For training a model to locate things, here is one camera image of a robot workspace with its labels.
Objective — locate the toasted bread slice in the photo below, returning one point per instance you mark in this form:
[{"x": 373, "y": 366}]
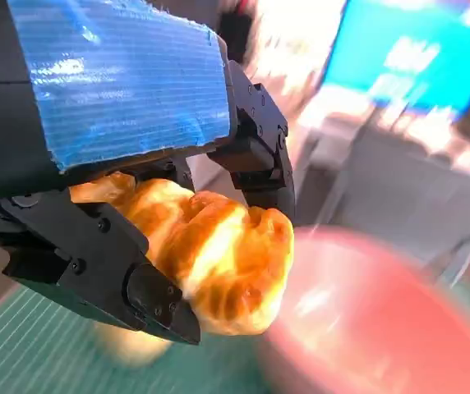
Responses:
[{"x": 218, "y": 262}]

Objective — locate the green cutting mat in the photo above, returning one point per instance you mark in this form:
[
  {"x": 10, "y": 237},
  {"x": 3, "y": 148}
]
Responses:
[{"x": 33, "y": 357}]

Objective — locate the blue display screen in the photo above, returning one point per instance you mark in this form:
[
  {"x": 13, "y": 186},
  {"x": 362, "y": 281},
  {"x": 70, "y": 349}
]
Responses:
[{"x": 407, "y": 57}]

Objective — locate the black left robot hand, blue tape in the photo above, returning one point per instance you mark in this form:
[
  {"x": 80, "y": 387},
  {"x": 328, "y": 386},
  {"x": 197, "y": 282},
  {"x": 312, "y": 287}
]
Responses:
[{"x": 116, "y": 90}]

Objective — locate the pink bowl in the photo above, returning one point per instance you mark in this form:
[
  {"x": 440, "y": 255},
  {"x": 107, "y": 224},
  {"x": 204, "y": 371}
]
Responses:
[{"x": 383, "y": 320}]

